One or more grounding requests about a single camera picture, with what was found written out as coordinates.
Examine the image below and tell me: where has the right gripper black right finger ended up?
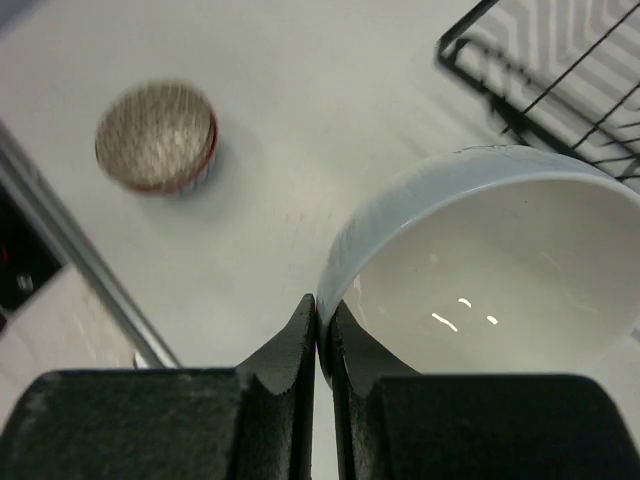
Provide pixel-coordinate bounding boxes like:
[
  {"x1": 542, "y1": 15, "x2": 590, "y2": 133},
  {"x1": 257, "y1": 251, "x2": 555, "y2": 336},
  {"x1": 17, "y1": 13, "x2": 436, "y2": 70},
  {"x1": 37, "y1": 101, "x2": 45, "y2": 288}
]
[{"x1": 329, "y1": 304, "x2": 639, "y2": 479}]

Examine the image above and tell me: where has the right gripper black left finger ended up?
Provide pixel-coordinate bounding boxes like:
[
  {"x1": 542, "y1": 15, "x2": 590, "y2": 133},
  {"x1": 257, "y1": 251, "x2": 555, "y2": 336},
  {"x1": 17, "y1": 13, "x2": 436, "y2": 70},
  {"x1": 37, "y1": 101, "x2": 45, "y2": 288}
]
[{"x1": 1, "y1": 294, "x2": 316, "y2": 479}]

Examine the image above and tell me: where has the light blue bowl front row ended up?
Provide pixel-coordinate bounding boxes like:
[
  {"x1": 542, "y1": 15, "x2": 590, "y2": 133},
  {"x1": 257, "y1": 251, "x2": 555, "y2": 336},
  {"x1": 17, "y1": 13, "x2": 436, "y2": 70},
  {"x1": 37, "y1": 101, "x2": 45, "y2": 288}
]
[{"x1": 316, "y1": 145, "x2": 639, "y2": 375}]

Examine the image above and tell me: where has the brown patterned ceramic bowl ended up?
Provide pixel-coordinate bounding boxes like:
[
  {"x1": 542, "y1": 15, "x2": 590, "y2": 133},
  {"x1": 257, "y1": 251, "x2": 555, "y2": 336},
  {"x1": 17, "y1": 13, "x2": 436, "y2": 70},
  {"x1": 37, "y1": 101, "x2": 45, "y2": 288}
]
[{"x1": 94, "y1": 79, "x2": 219, "y2": 196}]

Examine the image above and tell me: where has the blue patterned bowl underneath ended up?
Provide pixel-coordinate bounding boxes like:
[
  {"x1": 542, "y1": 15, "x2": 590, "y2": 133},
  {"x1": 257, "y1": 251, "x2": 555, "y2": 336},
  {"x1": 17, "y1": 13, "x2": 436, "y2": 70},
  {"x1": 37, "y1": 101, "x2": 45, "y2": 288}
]
[{"x1": 175, "y1": 150, "x2": 217, "y2": 197}]

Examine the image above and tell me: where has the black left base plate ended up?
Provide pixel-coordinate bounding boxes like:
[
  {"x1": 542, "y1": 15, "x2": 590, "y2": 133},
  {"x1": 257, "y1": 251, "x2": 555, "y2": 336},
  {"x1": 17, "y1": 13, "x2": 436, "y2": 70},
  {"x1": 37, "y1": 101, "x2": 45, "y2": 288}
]
[{"x1": 1, "y1": 188, "x2": 62, "y2": 330}]

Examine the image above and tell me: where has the black wire dish rack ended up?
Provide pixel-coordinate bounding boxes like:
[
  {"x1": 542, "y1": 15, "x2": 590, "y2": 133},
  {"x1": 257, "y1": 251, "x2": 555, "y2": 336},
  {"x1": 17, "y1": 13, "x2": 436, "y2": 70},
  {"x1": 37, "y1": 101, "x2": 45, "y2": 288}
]
[{"x1": 436, "y1": 1, "x2": 639, "y2": 189}]

